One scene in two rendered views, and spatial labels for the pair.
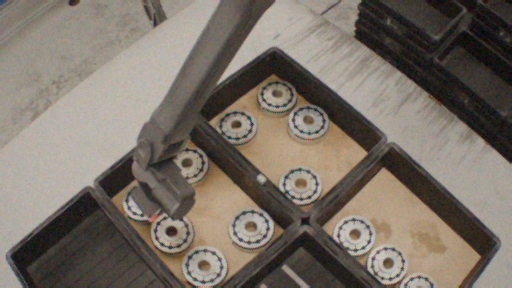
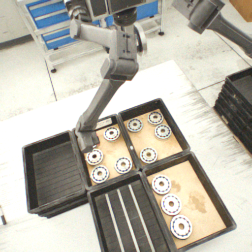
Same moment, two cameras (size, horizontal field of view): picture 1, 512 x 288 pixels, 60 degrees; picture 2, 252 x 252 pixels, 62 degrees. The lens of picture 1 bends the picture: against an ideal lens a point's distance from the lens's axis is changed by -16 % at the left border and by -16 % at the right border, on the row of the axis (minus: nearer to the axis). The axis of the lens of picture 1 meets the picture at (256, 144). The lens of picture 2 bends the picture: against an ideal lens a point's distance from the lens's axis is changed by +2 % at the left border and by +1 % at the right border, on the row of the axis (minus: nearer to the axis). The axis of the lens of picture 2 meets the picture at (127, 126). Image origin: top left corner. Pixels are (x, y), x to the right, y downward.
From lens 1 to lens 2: 30 cm
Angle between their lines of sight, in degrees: 16
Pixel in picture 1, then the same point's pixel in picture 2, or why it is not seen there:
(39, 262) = (39, 153)
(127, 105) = not seen: hidden behind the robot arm
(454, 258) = (208, 219)
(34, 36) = (88, 61)
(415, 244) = (189, 201)
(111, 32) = not seen: hidden behind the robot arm
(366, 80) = (202, 121)
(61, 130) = (76, 105)
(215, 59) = (100, 100)
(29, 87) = (80, 82)
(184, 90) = (91, 108)
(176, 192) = (85, 143)
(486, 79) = not seen: outside the picture
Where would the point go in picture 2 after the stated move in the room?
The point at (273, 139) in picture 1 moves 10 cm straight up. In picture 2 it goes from (147, 134) to (147, 126)
